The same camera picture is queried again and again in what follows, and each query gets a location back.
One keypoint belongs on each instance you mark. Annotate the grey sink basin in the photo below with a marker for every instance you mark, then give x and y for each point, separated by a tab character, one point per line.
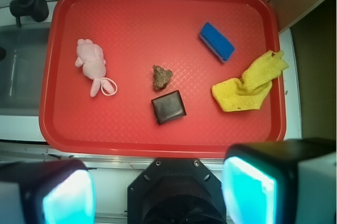
23	53

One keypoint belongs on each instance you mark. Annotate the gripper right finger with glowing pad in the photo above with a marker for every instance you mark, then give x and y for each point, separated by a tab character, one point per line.
291	181

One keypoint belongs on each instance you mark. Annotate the yellow cloth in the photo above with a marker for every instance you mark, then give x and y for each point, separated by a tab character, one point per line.
250	90

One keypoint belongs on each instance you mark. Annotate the dark brown square block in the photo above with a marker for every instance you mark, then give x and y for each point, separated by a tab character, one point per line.
168	107

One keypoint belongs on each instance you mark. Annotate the black faucet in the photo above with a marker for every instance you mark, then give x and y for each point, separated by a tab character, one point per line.
36	9

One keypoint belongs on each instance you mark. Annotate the pink plush bunny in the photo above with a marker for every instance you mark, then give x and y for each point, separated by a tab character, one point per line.
90	58

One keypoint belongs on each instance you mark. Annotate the red plastic tray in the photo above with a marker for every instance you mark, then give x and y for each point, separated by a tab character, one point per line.
134	77

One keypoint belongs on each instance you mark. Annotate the brown rock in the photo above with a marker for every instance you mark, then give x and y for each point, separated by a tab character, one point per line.
161	77

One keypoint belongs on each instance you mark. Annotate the blue sponge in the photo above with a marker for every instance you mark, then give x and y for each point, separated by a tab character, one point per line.
216	42

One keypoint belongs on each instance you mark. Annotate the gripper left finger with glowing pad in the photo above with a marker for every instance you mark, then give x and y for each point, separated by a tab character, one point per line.
60	191

